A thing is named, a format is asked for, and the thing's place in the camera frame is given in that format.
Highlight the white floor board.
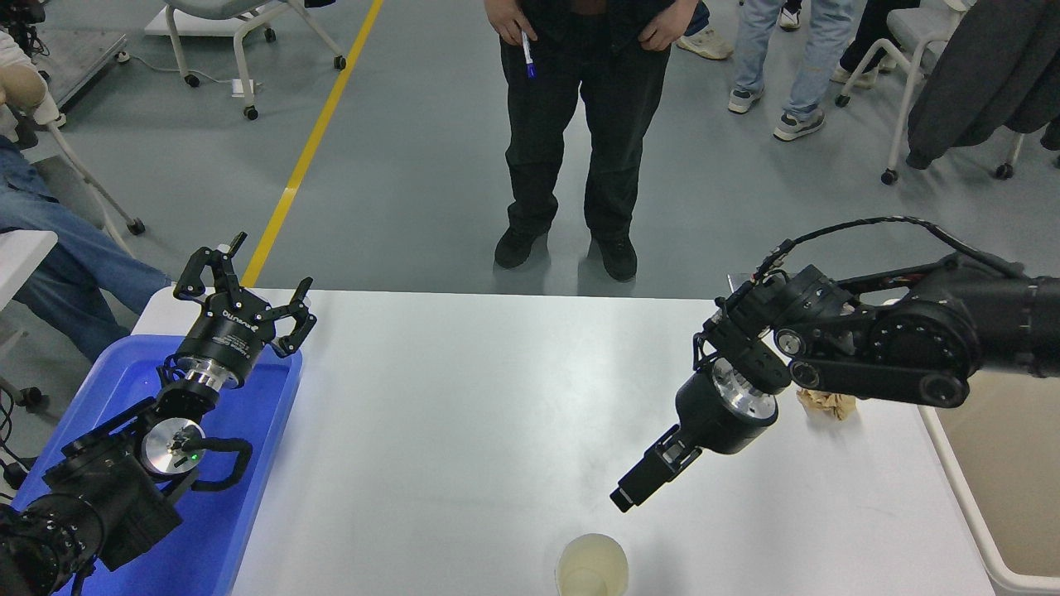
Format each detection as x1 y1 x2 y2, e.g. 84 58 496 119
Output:
144 7 278 38

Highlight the crumpled tan paper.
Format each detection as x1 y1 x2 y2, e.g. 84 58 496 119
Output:
797 389 858 421

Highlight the seated person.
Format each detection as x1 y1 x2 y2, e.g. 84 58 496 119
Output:
0 29 172 363

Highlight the large pale bin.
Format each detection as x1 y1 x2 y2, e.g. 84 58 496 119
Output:
918 397 1060 596

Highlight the white frame wheeled chair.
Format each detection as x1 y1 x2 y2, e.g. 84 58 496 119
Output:
163 0 347 122
12 91 147 257
835 0 1028 185

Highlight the standing person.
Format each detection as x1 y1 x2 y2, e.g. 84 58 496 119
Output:
484 0 701 282

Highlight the grey metal platform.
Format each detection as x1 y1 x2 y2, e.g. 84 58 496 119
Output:
33 31 129 113

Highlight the dark grey coat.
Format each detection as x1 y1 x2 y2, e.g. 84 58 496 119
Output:
907 0 1060 171

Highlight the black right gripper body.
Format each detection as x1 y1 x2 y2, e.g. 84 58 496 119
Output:
675 371 777 454

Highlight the blue plastic tray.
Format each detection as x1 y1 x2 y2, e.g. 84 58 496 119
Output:
12 334 304 596

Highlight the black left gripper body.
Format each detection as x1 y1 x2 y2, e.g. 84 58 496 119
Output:
178 290 278 386

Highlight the black equipment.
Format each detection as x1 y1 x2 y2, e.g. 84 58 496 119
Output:
0 0 46 57

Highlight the standing person's left hand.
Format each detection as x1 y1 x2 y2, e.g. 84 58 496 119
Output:
638 0 699 52

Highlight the white paper cup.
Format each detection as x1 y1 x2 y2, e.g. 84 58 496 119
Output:
556 534 629 596

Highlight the standing person's right hand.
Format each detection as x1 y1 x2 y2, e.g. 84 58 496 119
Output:
487 0 539 46

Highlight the chair leg with caster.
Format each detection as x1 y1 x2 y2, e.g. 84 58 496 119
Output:
0 377 44 408

